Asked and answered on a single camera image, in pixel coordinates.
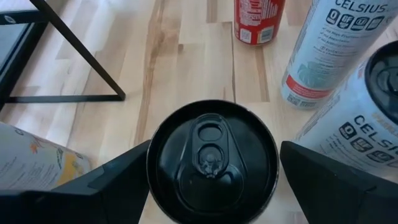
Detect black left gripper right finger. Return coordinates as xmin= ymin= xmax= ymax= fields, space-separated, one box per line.
xmin=279 ymin=140 xmax=398 ymax=224

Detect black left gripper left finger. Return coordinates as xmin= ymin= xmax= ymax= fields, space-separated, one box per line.
xmin=40 ymin=139 xmax=152 ymax=224

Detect Celsius Tropical Vibe can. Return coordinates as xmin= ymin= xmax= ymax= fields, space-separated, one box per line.
xmin=294 ymin=40 xmax=398 ymax=181
xmin=0 ymin=121 xmax=93 ymax=191

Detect Celsius Arctic Vibe can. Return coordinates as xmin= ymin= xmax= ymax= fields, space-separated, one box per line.
xmin=146 ymin=99 xmax=280 ymax=224

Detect Celsius Peach Vibe can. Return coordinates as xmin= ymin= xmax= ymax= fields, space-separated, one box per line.
xmin=279 ymin=0 xmax=398 ymax=110

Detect wooden shelf black legs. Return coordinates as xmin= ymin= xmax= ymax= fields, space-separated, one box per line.
xmin=0 ymin=0 xmax=127 ymax=105

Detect red cola can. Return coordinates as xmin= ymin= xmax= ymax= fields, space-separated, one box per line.
xmin=233 ymin=0 xmax=286 ymax=46

